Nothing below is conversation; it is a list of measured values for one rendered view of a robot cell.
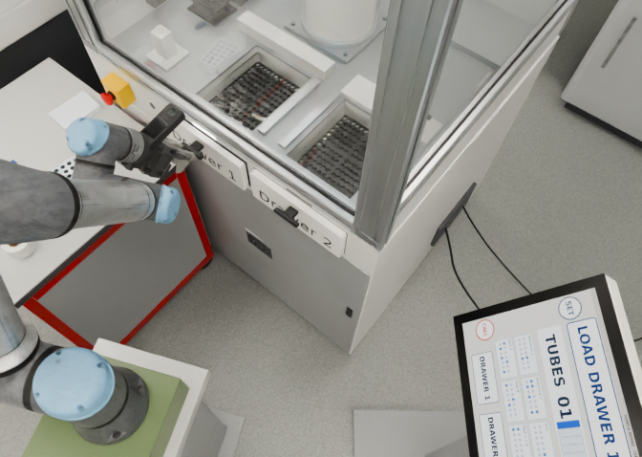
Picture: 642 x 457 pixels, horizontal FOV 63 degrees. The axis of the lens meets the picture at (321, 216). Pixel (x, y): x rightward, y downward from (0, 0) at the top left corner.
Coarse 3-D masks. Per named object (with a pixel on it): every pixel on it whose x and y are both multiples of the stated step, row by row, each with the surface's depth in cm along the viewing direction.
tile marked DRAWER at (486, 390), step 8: (488, 352) 100; (472, 360) 102; (480, 360) 101; (488, 360) 99; (480, 368) 100; (488, 368) 99; (480, 376) 100; (488, 376) 98; (480, 384) 99; (488, 384) 98; (496, 384) 97; (480, 392) 99; (488, 392) 97; (496, 392) 96; (480, 400) 98; (488, 400) 97; (496, 400) 96
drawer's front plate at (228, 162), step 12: (180, 132) 140; (192, 132) 135; (204, 144) 135; (216, 144) 133; (216, 156) 135; (228, 156) 132; (216, 168) 142; (228, 168) 136; (240, 168) 131; (240, 180) 136
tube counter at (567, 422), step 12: (564, 396) 87; (552, 408) 88; (564, 408) 86; (576, 408) 85; (564, 420) 86; (576, 420) 84; (564, 432) 85; (576, 432) 84; (564, 444) 84; (576, 444) 83; (564, 456) 84; (576, 456) 82; (588, 456) 81
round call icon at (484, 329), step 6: (486, 318) 103; (492, 318) 102; (474, 324) 104; (480, 324) 104; (486, 324) 102; (492, 324) 101; (480, 330) 103; (486, 330) 102; (492, 330) 101; (480, 336) 103; (486, 336) 102; (492, 336) 101
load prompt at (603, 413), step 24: (576, 336) 89; (600, 336) 86; (576, 360) 87; (600, 360) 85; (600, 384) 83; (600, 408) 82; (600, 432) 81; (624, 432) 79; (600, 456) 80; (624, 456) 78
